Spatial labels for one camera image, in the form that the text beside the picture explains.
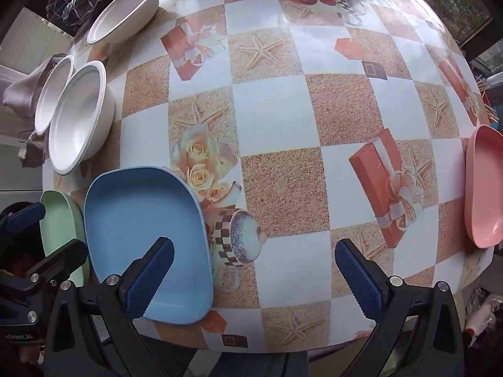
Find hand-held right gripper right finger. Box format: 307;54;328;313
335;238;466;377

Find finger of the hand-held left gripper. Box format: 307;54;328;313
0;202;47;241
23;239;89;296

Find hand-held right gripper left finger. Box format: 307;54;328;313
43;237;185;377

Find green plate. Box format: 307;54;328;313
39;190;90;287

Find blue plate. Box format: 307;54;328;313
84;166;214;325

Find white paper bowl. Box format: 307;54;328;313
48;61;116;175
35;55;75;136
86;0;162;45

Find pink plate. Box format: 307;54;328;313
464;124;503;249

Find grey cloth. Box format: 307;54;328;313
3;53;67;167

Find pink fabric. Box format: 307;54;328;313
464;288;503;346

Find checkered printed tablecloth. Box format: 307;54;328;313
41;0;498;350

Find bundle of wooden sticks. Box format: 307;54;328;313
473;73;501;122

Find plaid cloth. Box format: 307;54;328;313
46;0;136;34

